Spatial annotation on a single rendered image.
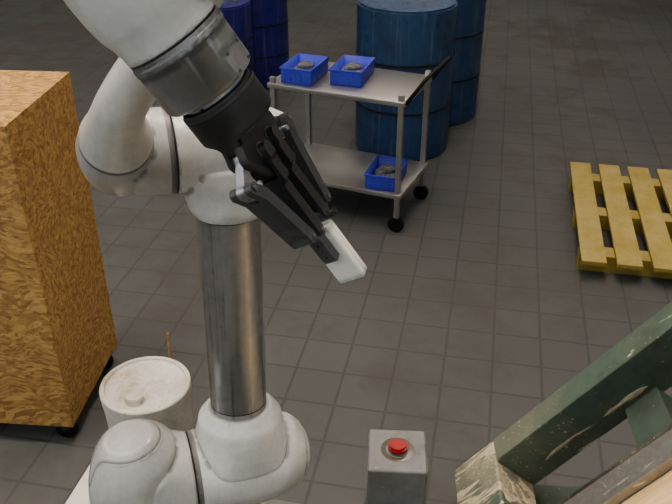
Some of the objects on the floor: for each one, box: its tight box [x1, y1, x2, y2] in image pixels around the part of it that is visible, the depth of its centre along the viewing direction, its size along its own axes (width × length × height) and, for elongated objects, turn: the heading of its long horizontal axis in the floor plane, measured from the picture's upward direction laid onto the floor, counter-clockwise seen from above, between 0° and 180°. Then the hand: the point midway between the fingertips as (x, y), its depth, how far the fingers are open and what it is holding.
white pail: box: [99, 332, 193, 432], centre depth 273 cm, size 32×30×47 cm
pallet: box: [568, 162, 672, 279], centre depth 429 cm, size 121×84×11 cm
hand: (336, 251), depth 79 cm, fingers closed
